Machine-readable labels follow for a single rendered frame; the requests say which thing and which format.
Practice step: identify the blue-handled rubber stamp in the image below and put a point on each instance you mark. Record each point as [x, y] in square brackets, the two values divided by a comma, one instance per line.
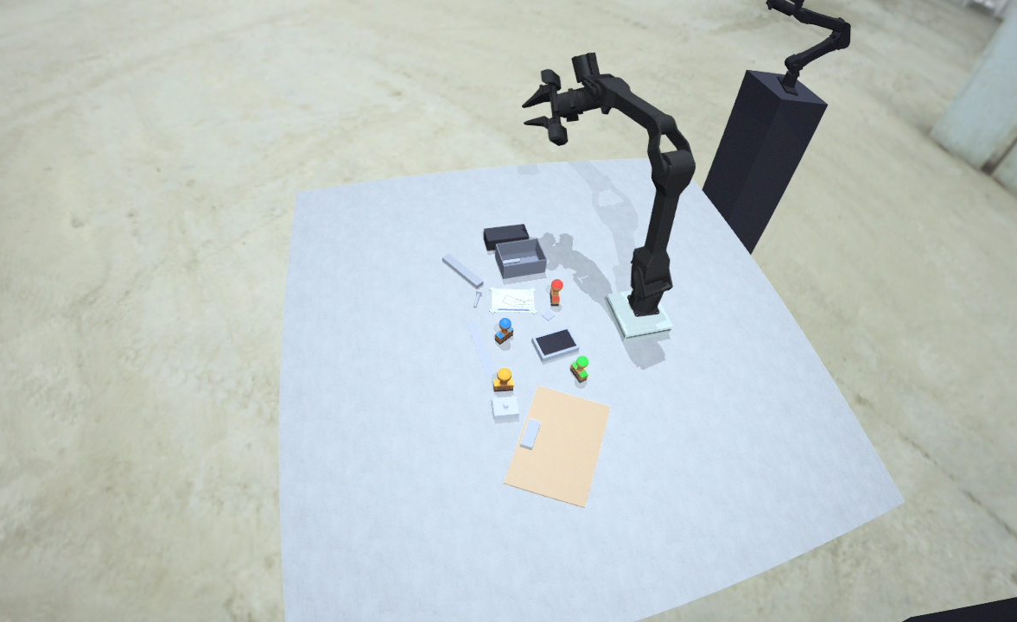
[506, 331]

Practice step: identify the yellow rubber stamp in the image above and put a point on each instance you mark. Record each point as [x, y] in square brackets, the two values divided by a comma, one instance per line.
[504, 382]

